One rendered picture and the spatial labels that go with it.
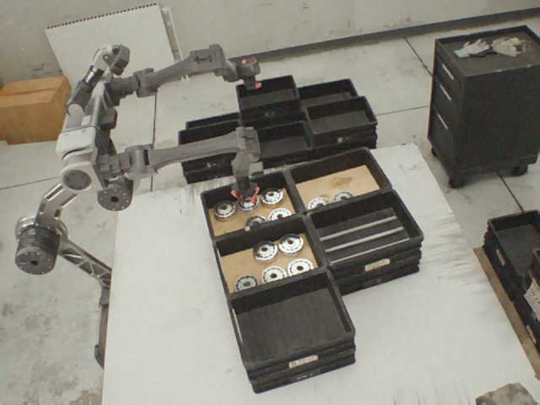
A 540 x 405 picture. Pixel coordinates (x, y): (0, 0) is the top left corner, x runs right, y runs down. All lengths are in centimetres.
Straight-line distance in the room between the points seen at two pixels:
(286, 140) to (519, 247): 155
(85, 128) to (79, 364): 166
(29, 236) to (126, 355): 70
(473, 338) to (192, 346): 109
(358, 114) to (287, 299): 169
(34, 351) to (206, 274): 140
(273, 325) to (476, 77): 181
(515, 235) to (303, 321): 149
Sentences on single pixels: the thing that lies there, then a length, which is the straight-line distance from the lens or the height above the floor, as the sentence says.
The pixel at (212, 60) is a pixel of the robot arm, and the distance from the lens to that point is 193.
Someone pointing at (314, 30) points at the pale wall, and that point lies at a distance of 504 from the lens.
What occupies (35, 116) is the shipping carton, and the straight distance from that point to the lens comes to 477.
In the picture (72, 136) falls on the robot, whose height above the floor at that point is 153.
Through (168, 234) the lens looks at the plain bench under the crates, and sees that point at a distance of 257.
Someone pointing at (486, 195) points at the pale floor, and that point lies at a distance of 364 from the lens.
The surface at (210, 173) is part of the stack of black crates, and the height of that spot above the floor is 44.
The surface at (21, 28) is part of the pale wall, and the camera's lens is 509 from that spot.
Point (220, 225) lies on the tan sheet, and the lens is 234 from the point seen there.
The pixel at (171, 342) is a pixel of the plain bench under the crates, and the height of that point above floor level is 70.
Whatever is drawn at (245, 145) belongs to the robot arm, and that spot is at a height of 146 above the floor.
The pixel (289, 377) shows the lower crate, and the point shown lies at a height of 76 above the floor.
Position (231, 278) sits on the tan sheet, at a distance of 214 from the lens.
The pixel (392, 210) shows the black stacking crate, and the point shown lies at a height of 83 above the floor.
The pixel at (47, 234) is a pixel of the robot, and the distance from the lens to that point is 249.
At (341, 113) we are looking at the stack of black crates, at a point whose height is 50.
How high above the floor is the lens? 251
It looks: 45 degrees down
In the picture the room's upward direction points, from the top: 11 degrees counter-clockwise
